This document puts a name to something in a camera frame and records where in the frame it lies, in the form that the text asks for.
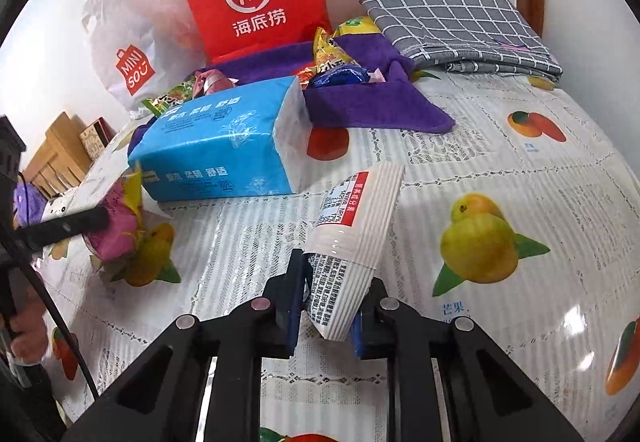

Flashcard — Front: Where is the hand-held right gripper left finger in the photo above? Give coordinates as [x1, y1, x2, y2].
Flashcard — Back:
[60, 249, 313, 442]

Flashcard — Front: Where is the white plastic bag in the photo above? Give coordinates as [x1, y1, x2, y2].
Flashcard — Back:
[81, 0, 206, 113]

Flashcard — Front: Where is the purple cloth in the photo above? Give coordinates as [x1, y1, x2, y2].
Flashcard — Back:
[14, 182, 36, 225]

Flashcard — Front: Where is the light wooden furniture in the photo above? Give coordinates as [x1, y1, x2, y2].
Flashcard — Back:
[22, 110, 93, 197]

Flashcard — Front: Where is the black cable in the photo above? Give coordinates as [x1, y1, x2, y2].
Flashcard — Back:
[15, 247, 101, 400]

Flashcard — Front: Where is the blue snack packet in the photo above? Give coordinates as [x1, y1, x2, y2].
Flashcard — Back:
[307, 63, 371, 87]

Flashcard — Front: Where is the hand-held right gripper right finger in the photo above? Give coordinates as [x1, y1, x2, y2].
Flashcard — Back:
[350, 277, 586, 442]

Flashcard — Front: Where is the grey checked cloth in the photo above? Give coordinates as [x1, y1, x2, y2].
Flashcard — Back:
[360, 0, 563, 82]

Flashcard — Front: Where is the purple towel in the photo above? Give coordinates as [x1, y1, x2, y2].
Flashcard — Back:
[192, 34, 457, 133]

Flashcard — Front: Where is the white plastic device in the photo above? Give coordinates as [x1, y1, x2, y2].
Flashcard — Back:
[40, 184, 108, 223]

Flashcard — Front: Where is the small patterned box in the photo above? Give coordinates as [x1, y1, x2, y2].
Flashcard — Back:
[80, 117, 116, 157]

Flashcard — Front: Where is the yellow green snack packet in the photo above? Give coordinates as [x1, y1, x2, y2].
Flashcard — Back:
[332, 16, 383, 36]

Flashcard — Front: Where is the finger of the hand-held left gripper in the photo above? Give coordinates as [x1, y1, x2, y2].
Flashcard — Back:
[12, 206, 112, 253]

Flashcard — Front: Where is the pink foil snack packet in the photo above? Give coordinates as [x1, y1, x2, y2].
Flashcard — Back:
[195, 68, 238, 96]

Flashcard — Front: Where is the white striped snack packet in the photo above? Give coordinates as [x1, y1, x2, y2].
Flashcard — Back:
[302, 162, 406, 342]

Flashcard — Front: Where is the magenta yellow snack packet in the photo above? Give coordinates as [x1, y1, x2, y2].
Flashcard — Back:
[82, 172, 146, 263]

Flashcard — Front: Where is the person's left forearm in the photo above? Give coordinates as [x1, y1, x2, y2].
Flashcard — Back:
[0, 357, 68, 442]

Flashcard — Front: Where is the blue tissue pack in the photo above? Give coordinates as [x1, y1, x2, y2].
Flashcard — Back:
[127, 76, 313, 203]

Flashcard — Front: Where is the person's left hand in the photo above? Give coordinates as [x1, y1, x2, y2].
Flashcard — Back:
[7, 289, 53, 365]

